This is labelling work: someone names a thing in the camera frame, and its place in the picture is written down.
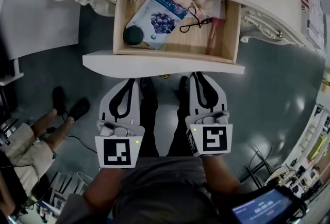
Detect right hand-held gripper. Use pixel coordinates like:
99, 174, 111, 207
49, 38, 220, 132
185, 72, 234, 158

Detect person's right black shoe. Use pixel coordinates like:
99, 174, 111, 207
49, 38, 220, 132
177, 75, 192, 102

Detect black device with blue screen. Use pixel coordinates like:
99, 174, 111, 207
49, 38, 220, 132
230, 186, 308, 224

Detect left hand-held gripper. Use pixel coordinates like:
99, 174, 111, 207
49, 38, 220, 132
94, 78, 146, 169

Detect black cable with adapter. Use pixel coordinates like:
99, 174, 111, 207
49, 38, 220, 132
38, 126, 98, 154

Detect yellow green box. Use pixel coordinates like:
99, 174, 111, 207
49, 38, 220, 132
307, 134, 328, 162

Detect person's left black shoe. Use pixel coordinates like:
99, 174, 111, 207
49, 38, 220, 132
140, 77, 155, 99

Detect flag cover book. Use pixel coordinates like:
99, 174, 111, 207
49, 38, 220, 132
297, 0, 326, 51

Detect white shelf unit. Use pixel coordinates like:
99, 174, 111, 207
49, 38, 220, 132
0, 57, 25, 87

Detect person's black trousers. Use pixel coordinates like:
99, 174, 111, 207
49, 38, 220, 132
139, 83, 198, 158

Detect white wire basket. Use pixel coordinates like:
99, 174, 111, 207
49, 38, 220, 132
264, 165, 297, 187

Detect white shelf rack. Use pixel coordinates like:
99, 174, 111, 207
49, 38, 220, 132
283, 81, 330, 200

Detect black metal stand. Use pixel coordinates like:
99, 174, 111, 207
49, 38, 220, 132
243, 141, 274, 189

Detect dark green round compact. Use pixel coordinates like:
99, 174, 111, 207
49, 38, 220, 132
123, 25, 144, 46

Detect person's right forearm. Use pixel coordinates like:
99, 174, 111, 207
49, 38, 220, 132
200, 154, 242, 196

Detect blueberry print face mask packet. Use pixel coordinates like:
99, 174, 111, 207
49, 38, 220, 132
125, 0, 190, 51

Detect thin gold hairpin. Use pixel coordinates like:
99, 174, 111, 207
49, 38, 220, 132
125, 44, 153, 50

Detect black cord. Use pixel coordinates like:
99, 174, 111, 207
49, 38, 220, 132
179, 6, 213, 34

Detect large wooden drawer white front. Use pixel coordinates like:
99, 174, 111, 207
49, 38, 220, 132
82, 0, 245, 79

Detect person's black shoe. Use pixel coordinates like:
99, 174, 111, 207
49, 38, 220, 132
140, 77, 155, 99
52, 86, 67, 116
177, 75, 192, 102
67, 98, 91, 122

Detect person's left forearm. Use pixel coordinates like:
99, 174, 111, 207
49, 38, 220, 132
82, 166, 125, 210

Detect person's grey shirt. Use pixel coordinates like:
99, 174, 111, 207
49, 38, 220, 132
55, 155, 258, 224

